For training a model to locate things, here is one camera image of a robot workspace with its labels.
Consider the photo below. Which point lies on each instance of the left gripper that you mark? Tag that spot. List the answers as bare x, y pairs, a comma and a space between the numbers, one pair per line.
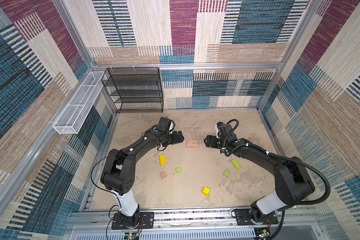
175, 140

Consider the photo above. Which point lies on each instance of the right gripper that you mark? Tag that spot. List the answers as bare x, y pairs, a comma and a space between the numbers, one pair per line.
212, 142

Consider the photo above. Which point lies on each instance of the natural wood block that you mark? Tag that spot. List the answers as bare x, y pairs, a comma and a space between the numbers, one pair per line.
192, 142
192, 145

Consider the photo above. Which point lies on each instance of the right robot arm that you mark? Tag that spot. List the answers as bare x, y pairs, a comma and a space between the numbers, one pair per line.
292, 180

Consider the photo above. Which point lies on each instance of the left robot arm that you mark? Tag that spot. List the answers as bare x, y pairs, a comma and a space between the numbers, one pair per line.
118, 175

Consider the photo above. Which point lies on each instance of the yellow rectangular block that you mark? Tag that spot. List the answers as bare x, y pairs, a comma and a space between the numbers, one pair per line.
162, 160

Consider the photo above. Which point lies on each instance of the green rectangular block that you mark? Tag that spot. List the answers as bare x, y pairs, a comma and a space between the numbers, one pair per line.
236, 164

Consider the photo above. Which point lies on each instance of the yellow cube block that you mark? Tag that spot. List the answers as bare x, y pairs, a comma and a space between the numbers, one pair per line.
206, 191

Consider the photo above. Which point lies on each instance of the black wire shelf rack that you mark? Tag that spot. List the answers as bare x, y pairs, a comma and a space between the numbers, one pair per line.
135, 90

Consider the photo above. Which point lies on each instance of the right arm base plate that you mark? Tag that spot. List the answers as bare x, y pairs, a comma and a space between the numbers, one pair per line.
243, 216

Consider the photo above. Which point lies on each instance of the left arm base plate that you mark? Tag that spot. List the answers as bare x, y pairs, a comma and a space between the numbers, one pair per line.
144, 220

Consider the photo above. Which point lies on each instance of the white wire mesh basket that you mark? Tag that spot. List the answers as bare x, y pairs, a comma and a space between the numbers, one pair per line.
75, 113

